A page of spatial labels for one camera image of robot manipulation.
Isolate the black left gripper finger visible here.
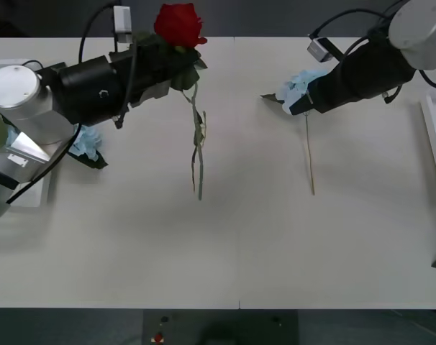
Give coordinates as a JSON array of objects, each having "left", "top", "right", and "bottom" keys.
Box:
[{"left": 167, "top": 48, "right": 201, "bottom": 78}]

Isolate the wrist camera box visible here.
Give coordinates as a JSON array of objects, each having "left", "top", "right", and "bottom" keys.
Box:
[
  {"left": 112, "top": 4, "right": 134, "bottom": 45},
  {"left": 306, "top": 37, "right": 336, "bottom": 64}
]

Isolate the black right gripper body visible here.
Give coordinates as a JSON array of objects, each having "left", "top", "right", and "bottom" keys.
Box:
[{"left": 307, "top": 60, "right": 355, "bottom": 115}]

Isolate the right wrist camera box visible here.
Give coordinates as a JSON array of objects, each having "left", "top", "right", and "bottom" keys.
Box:
[{"left": 306, "top": 37, "right": 336, "bottom": 64}]

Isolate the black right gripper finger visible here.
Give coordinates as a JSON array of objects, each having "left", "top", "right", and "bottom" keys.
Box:
[{"left": 289, "top": 96, "right": 314, "bottom": 117}]

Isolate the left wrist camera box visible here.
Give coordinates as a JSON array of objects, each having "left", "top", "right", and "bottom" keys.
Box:
[{"left": 112, "top": 4, "right": 134, "bottom": 45}]

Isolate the red rose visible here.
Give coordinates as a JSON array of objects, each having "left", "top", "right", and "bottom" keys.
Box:
[{"left": 133, "top": 2, "right": 209, "bottom": 201}]

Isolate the dark robot torso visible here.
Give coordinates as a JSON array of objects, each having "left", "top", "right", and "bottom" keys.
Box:
[{"left": 142, "top": 308, "right": 300, "bottom": 345}]

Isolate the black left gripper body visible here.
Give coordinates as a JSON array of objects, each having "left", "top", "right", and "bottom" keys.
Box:
[{"left": 109, "top": 42, "right": 176, "bottom": 109}]

